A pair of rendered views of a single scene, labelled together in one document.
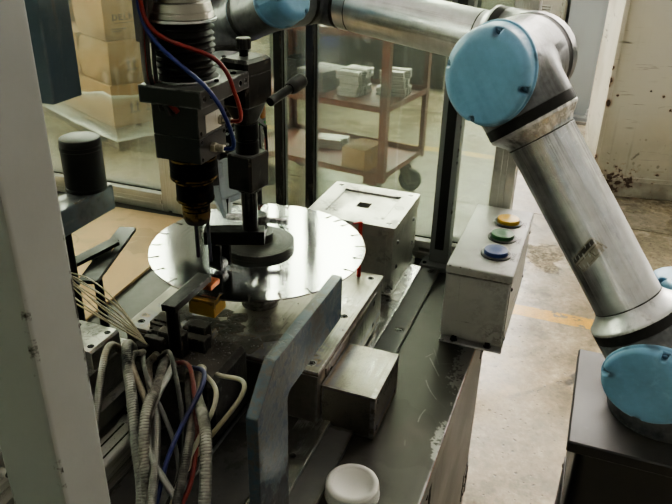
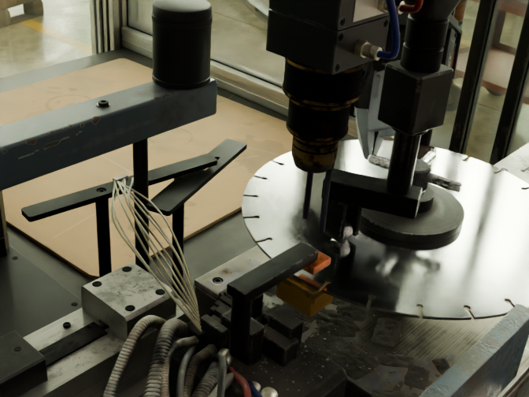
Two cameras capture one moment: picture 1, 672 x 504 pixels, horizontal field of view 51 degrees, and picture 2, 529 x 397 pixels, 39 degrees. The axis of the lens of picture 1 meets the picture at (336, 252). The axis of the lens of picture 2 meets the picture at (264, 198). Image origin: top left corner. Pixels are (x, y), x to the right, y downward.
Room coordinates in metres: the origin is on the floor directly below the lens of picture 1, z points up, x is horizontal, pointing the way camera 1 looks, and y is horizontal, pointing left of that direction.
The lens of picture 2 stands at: (0.31, 0.03, 1.33)
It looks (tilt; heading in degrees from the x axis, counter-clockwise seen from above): 30 degrees down; 20
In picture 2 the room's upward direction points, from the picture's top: 4 degrees clockwise
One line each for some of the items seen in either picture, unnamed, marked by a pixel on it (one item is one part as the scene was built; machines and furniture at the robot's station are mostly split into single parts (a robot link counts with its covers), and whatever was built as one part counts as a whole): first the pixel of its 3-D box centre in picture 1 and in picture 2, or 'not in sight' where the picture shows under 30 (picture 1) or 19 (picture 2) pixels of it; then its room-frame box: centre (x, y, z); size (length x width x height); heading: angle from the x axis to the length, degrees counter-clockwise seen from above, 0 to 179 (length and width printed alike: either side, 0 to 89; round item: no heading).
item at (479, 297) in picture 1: (488, 273); not in sight; (1.13, -0.28, 0.82); 0.28 x 0.11 x 0.15; 160
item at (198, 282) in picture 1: (191, 309); (276, 296); (0.78, 0.19, 0.95); 0.10 x 0.03 x 0.07; 160
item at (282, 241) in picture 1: (258, 238); (408, 201); (0.96, 0.12, 0.96); 0.11 x 0.11 x 0.03
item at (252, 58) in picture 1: (246, 117); (430, 9); (0.89, 0.12, 1.17); 0.06 x 0.05 x 0.20; 151
